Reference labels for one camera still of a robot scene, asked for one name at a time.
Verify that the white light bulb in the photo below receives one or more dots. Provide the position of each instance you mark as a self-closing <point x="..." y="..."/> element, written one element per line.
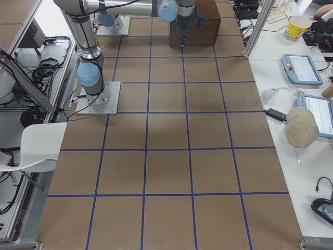
<point x="267" y="95"/>

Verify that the blue teach pendant tablet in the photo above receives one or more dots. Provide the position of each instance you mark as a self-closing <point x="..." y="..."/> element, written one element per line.
<point x="300" y="69"/>

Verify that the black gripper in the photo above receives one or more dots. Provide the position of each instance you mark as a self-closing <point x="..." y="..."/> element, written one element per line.
<point x="182" y="24"/>

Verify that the cardboard tube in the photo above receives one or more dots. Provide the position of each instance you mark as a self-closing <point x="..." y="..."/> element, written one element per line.
<point x="328" y="92"/>

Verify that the yellow popcorn bucket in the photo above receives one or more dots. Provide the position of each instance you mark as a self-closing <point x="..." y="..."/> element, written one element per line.
<point x="296" y="27"/>

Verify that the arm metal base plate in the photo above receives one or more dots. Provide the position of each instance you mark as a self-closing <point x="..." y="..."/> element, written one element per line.
<point x="112" y="25"/>
<point x="106" y="103"/>

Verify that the white plastic chair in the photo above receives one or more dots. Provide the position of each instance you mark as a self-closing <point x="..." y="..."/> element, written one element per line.
<point x="39" y="148"/>

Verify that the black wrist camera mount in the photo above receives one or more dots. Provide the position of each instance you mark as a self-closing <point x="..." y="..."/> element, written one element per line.
<point x="198" y="17"/>

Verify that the black power adapter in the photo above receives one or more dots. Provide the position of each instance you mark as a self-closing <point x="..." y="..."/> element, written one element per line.
<point x="275" y="114"/>

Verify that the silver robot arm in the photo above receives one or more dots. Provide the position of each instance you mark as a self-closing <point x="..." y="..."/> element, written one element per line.
<point x="78" y="16"/>

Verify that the beige baseball cap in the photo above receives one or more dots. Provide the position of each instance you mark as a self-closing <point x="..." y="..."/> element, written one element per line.
<point x="301" y="129"/>

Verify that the gold wire rack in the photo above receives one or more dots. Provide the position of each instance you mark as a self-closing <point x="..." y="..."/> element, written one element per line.
<point x="279" y="11"/>

